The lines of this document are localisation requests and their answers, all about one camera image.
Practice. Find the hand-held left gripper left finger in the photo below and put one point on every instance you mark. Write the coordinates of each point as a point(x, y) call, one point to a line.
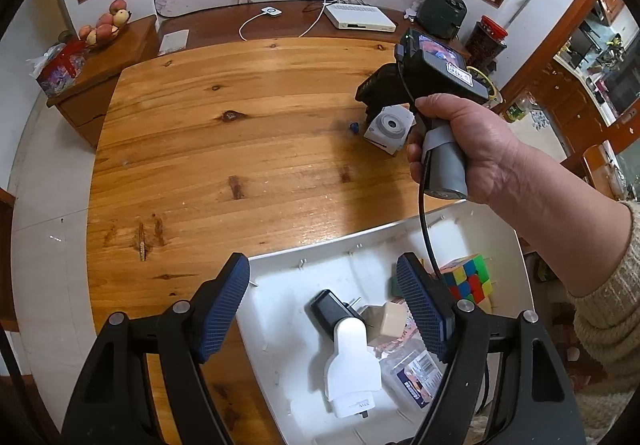
point(225, 310)

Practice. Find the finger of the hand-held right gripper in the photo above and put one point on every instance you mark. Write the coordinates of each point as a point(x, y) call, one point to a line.
point(377, 85)

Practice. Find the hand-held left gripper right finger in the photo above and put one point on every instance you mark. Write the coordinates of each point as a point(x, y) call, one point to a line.
point(425, 310)

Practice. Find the wooden block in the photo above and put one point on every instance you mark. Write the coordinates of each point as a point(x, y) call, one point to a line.
point(390, 320)

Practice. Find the white compact camera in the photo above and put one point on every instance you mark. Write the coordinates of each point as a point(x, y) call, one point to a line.
point(390, 130)

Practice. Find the white plastic bin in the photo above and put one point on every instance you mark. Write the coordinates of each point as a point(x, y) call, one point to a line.
point(280, 305)

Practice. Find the colourful puzzle cube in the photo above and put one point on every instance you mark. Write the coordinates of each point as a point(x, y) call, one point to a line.
point(470, 277)

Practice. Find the clear plastic card box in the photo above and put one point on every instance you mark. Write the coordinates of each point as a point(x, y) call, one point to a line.
point(410, 370)

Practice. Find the white plug adapter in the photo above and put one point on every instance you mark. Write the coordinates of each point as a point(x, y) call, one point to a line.
point(352, 370)

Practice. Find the black charger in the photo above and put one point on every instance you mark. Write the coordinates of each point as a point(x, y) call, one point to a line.
point(327, 310)

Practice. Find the person's right forearm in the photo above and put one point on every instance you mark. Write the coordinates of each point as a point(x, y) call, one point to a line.
point(600, 275)

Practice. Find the person's right hand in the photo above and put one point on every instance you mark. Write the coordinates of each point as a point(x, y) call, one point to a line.
point(485, 150)

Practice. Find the dark green air fryer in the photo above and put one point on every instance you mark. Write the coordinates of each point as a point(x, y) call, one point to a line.
point(440, 15)

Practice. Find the small white object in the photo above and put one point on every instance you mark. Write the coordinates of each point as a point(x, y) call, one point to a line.
point(411, 15)

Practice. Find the red lid jar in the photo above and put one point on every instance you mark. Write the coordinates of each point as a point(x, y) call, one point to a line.
point(485, 45)

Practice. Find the white set-top box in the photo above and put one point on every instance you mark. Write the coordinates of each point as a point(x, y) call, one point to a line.
point(357, 17)

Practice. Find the green label bottle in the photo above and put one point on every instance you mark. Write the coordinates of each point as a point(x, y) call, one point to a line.
point(517, 114)

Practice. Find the grey metal rod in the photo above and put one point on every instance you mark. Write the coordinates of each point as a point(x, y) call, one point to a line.
point(530, 0)

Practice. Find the long wooden television cabinet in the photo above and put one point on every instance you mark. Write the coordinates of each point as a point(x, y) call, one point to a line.
point(225, 27)

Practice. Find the white flat paper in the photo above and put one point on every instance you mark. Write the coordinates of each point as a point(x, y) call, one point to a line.
point(173, 41)

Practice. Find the wooden side cabinet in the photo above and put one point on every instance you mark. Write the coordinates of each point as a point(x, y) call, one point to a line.
point(100, 100)

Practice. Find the pile of peaches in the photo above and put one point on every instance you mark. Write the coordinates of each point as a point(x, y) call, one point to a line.
point(105, 25)

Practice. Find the red cardboard box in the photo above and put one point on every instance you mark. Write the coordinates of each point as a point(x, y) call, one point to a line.
point(62, 72)

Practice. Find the clear plastic bag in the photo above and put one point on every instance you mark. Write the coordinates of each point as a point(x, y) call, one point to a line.
point(41, 61)

